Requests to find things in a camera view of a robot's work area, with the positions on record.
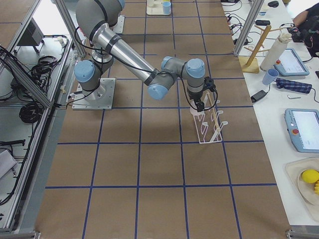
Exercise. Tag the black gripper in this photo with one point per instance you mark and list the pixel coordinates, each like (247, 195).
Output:
(195, 96)

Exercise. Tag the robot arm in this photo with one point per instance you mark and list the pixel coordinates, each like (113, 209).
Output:
(97, 17)

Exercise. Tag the blue cup on desk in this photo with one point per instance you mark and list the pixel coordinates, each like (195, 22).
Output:
(270, 76)

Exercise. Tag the light blue cup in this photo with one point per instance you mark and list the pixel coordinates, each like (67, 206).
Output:
(166, 7)

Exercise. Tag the wooden mug tree stand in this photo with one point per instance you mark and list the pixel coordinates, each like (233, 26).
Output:
(250, 64)

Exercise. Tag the black power adapter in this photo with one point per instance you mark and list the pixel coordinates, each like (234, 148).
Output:
(258, 96)

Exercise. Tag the beige thermos bottle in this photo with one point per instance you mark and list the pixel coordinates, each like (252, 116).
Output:
(276, 51)

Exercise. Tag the blue teach pendant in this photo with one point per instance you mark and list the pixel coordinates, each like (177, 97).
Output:
(303, 129)
(290, 64)

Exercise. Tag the white rabbit tray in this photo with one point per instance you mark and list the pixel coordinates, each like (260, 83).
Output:
(154, 7)

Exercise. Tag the beige tray with fruit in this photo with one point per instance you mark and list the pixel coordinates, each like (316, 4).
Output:
(306, 190)

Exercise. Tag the yellow lemon toy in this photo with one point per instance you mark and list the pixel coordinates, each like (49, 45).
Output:
(310, 176)

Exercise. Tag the white wire cup rack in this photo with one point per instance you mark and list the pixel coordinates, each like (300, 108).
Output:
(207, 125)

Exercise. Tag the aluminium frame post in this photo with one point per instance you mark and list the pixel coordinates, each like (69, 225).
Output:
(256, 6)

